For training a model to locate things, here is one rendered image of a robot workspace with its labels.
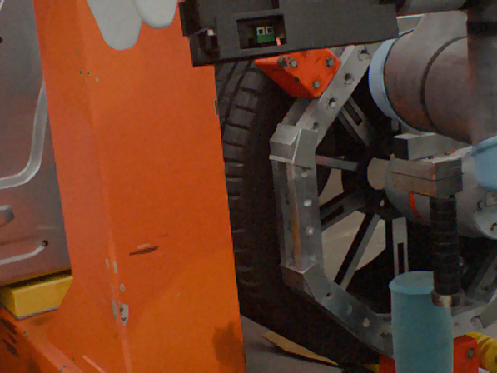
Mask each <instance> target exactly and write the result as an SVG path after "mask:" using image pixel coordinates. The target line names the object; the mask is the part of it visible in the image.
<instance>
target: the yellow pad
mask: <svg viewBox="0 0 497 373"><path fill-rule="evenodd" d="M72 281H73V275H72V269H70V270H66V271H60V272H57V273H52V274H49V275H45V276H39V277H36V278H32V279H29V280H25V281H20V282H15V283H12V284H8V285H5V286H0V306H1V307H3V308H4V309H5V310H6V311H7V312H8V313H9V314H10V315H13V316H14V317H15V318H16V319H18V320H21V319H24V318H28V317H30V316H36V315H39V314H42V313H46V312H49V311H55V310H57V309H58V307H59V306H60V304H61V302H62V299H63V297H64V296H65V294H66V293H67V290H68V287H69V288H70V285H71V284H72Z"/></svg>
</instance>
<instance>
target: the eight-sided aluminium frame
mask: <svg viewBox="0 0 497 373"><path fill-rule="evenodd" d="M423 16H424V14H421V15H414V16H407V17H398V18H397V24H398V31H399V33H400V32H404V31H406V30H410V29H415V28H416V27H417V25H418V24H419V22H420V21H421V19H422V18H423ZM384 42H385V41H382V42H377V43H372V44H364V45H357V46H354V45H350V46H343V47H330V48H329V50H330V51H331V53H332V54H334V55H335V56H336V57H338V58H339V59H340V60H341V62H342V64H341V66H340V68H339V70H338V72H337V73H336V75H335V76H334V77H333V79H331V81H330V82H329V84H328V85H327V87H326V89H325V91H323V94H322V95H321V97H320V99H318V100H312V99H305V98H297V100H295V102H294V103H293V105H292V106H291V108H290V110H289V111H288V113H287V114H286V115H285V117H284V118H283V120H282V122H281V123H278V124H277V128H276V132H275V133H274V135H273V136H272V138H271V139H270V145H271V154H270V159H271V162H272V172H273V181H274V190H275V199H276V217H277V226H278V235H279V245H280V254H281V263H280V264H279V265H280V267H281V271H282V280H283V283H284V284H285V285H287V286H288V287H290V288H291V289H292V291H293V292H294V293H296V294H299V295H301V296H302V297H304V298H305V299H306V300H307V301H309V302H310V303H311V304H312V305H313V306H315V307H316V308H318V309H319V310H320V311H322V312H323V313H325V314H326V315H327V316H329V317H330V319H332V320H333V321H334V322H336V323H337V324H338V325H340V326H341V327H343V328H344V329H345V330H347V331H348V332H350V333H351V334H352V335H353V336H354V337H356V338H357V339H358V340H359V342H360V343H362V344H364V345H366V346H368V347H369V348H371V349H372V350H375V351H378V352H380V353H381V354H383V355H385V356H388V357H389V358H392V359H395V356H394V348H393V337H392V320H389V321H387V322H385V321H384V320H382V319H381V318H380V317H379V316H377V315H376V314H375V313H374V312H373V311H371V310H370V309H368V308H367V307H365V306H364V305H362V304H361V303H360V302H359V301H358V300H356V299H355V298H354V297H353V296H352V295H350V294H349V293H348V292H346V291H345V290H344V289H342V288H341V287H340V286H338V285H337V284H336V283H335V282H333V280H330V279H329V277H328V276H326V275H325V272H324V262H323V251H322V241H321V222H320V212H319V201H318V191H317V180H316V160H315V150H316V147H317V146H318V144H319V143H320V141H321V139H322V138H323V136H324V135H325V134H326V132H327V129H328V128H329V126H331V124H332V122H333V121H334V120H335V118H336V117H337V115H338V114H339V112H340V110H341V108H342V107H343V106H344V105H345V103H346V101H347V100H348V98H349V96H350V95H351V93H352V91H353V90H354V88H355V86H356V84H357V83H358V81H359V80H360V79H361V77H362V76H363V74H364V73H365V70H366V69H367V67H369V66H370V64H371V63H372V60H373V58H374V56H375V54H376V53H377V51H378V49H379V47H380V46H381V45H382V44H383V43H384ZM297 122H298V123H297ZM312 127H313V128H312ZM301 171H302V173H301ZM288 196H289V198H288ZM304 200H305V201H304ZM306 229H307V230H306ZM293 252H294V253H293ZM451 315H452V324H453V338H456V337H459V336H463V335H466V334H468V333H470V332H473V331H475V330H478V329H480V328H484V329H485V328H486V327H487V326H489V325H492V324H494V323H495V322H496V321H497V242H496V243H495V245H494V247H493V249H492V251H491V253H489V255H488V256H487V257H486V259H485V261H484V263H483V265H482V266H481V268H480V270H479V271H478V273H477V275H476V276H475V278H474V280H473V281H472V283H471V284H470V288H469V290H468V291H467V292H466V294H465V303H464V304H462V305H460V306H455V307H451Z"/></svg>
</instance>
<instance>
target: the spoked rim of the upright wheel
mask: <svg viewBox="0 0 497 373"><path fill-rule="evenodd" d="M344 106H345V107H346V109H347V110H348V111H347V110H346V109H345V107H344ZM344 106H343V107H342V108H341V110H340V112H339V114H338V115H337V116H338V118H340V120H341V121H342V123H343V124H344V126H345V127H346V129H347V130H348V132H349V133H350V134H351V136H352V137H353V139H354V140H353V141H352V143H351V144H350V145H349V147H348V149H347V151H346V153H345V156H344V159H343V158H339V157H329V156H325V155H321V154H316V153H315V160H316V165H318V166H323V167H333V169H337V170H341V183H342V187H343V192H342V193H341V194H339V195H337V196H335V197H334V198H332V199H330V200H329V201H327V202H325V203H323V205H322V206H319V212H320V222H321V232H323V231H324V230H325V229H327V228H328V227H330V226H333V225H335V224H336V223H337V222H339V221H341V220H342V219H344V218H345V217H347V216H349V215H350V214H351V213H353V212H355V211H358V212H359V213H361V214H363V215H365V216H364V218H363V220H362V223H361V224H360V227H359V229H358V231H357V233H356V234H355V237H354V239H353V241H352V243H351V246H350V249H349V250H348V252H347V254H346V256H345V259H344V260H343V262H342V264H341V266H340V269H339V271H338V273H337V275H336V277H335V279H334V280H333V282H335V283H336V284H337V285H338V286H340V287H341V288H342V289H344V290H345V291H346V292H348V293H349V294H350V295H352V296H353V297H354V298H355V299H356V300H358V301H359V302H360V303H361V304H362V305H364V306H365V307H367V308H368V309H370V310H371V311H373V312H374V313H375V314H376V315H377V316H379V317H380V318H381V319H382V320H384V321H385V322H387V321H389V320H392V318H391V292H390V287H389V285H390V283H391V282H392V280H393V279H394V278H395V277H396V276H398V275H399V274H402V273H406V272H410V271H434V270H433V268H432V261H433V260H432V253H431V252H432V249H431V241H432V239H431V238H430V231H431V229H430V226H426V225H422V224H419V223H416V222H412V221H410V220H408V219H407V218H405V217H404V216H402V215H401V214H400V212H399V211H397V210H396V209H395V208H394V207H393V206H392V204H391V203H390V201H389V199H388V197H387V195H386V192H385V188H384V187H383V188H381V189H375V188H374V187H373V186H372V185H371V184H370V182H369V180H368V168H369V165H370V162H371V160H372V159H373V158H374V157H375V156H376V155H378V154H380V153H386V154H387V155H388V156H389V157H390V155H391V154H393V139H392V137H396V136H399V135H401V127H398V121H396V120H395V119H393V118H391V117H388V116H386V115H385V114H384V113H383V119H384V125H375V126H373V125H372V124H371V122H370V120H369V119H368V118H366V116H365V114H364V113H363V112H362V111H361V109H360V108H359V107H358V105H357V104H356V102H355V101H354V99H353V98H352V96H349V98H348V100H347V101H346V103H345V105H344ZM351 116H353V118H354V119H355V120H354V119H353V118H352V117H351ZM382 200H384V204H383V206H380V203H381V201H382ZM337 209H338V210H337ZM333 211H334V212H333ZM330 213H331V214H330ZM328 214H329V215H328ZM326 215H327V216H326ZM323 217H324V218H323ZM321 218H322V219H321ZM380 219H381V220H384V221H385V249H384V250H383V251H382V252H381V253H380V254H379V255H378V256H377V257H376V258H374V259H373V260H372V261H370V262H369V263H368V264H365V265H364V266H362V267H361V268H360V269H358V270H356V271H355V269H356V267H357V265H358V263H359V261H360V259H361V257H362V255H363V252H364V250H365V248H366V247H367V246H368V244H369V242H370V239H371V237H372V235H373V233H374V230H375V228H376V226H377V224H378V222H379V220H380ZM458 240H459V249H458V250H459V252H460V259H459V261H460V284H461V287H462V286H463V285H464V284H465V282H466V281H467V280H468V279H469V278H470V277H471V276H472V274H473V273H474V272H475V270H476V269H477V268H478V266H479V265H480V263H481V262H482V261H483V260H484V258H485V256H486V254H487V252H488V251H490V248H491V246H492V244H493V243H494V241H495V239H490V238H486V237H483V236H482V237H468V236H462V235H459V237H458Z"/></svg>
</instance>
